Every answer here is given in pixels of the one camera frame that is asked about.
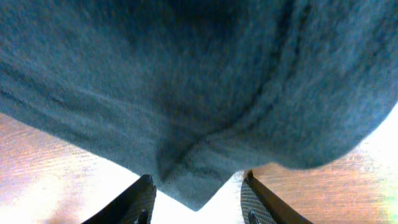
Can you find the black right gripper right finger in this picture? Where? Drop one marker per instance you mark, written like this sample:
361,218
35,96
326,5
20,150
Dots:
262,206

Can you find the dark green t-shirt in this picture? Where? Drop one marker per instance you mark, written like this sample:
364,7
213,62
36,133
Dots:
192,91

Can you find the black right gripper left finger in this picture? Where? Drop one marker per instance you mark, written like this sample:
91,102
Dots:
133,206

